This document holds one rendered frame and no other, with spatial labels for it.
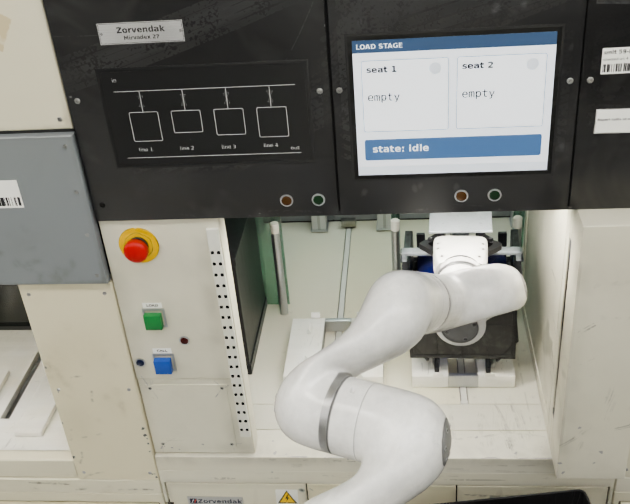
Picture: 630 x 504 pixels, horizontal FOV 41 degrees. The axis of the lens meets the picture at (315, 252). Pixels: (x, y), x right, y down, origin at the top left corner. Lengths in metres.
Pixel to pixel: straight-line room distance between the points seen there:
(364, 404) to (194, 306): 0.52
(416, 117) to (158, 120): 0.38
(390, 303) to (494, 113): 0.35
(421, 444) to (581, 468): 0.66
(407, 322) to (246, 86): 0.43
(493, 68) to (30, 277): 0.83
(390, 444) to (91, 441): 0.86
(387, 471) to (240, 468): 0.74
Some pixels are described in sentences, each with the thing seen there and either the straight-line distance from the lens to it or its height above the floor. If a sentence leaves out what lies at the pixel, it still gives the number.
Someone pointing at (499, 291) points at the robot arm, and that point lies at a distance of 1.35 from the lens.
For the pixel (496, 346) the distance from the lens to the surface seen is 1.74.
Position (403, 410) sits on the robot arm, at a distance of 1.03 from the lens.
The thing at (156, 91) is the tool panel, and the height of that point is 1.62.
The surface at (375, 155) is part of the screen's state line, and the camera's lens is 1.28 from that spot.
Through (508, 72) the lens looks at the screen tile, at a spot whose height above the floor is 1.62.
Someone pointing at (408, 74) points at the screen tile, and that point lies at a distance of 1.23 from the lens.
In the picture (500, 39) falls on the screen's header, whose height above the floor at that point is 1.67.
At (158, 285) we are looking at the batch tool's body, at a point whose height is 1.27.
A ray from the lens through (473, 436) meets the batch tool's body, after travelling 1.70.
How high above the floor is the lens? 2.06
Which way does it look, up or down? 32 degrees down
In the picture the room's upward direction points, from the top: 5 degrees counter-clockwise
